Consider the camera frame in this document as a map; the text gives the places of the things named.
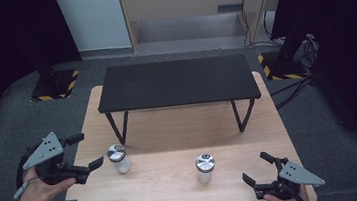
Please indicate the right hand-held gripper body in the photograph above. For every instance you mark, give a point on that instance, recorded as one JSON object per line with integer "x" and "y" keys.
{"x": 296, "y": 173}

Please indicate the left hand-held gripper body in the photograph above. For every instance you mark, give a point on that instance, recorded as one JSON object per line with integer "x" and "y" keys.
{"x": 42, "y": 151}

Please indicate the glass jar with silver lid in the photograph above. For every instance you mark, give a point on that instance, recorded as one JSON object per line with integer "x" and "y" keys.
{"x": 204, "y": 168}
{"x": 119, "y": 160}

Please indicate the black shelf with metal legs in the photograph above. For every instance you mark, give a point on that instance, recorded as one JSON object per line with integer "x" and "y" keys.
{"x": 178, "y": 82}

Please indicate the person's left hand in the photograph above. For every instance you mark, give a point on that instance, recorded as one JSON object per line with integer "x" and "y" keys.
{"x": 42, "y": 193}

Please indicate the striped stand base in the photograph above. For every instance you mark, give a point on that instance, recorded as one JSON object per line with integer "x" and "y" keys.
{"x": 273, "y": 67}
{"x": 64, "y": 84}

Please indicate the dark curtain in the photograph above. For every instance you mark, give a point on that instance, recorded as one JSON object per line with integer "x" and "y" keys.
{"x": 5, "y": 38}
{"x": 345, "y": 46}

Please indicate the white panel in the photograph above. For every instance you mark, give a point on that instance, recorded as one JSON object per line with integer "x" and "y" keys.
{"x": 94, "y": 19}

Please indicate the grey step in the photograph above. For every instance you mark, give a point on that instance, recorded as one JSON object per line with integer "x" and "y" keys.
{"x": 189, "y": 32}

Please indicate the grey wall bracket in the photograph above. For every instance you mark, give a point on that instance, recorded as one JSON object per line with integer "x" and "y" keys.
{"x": 229, "y": 8}

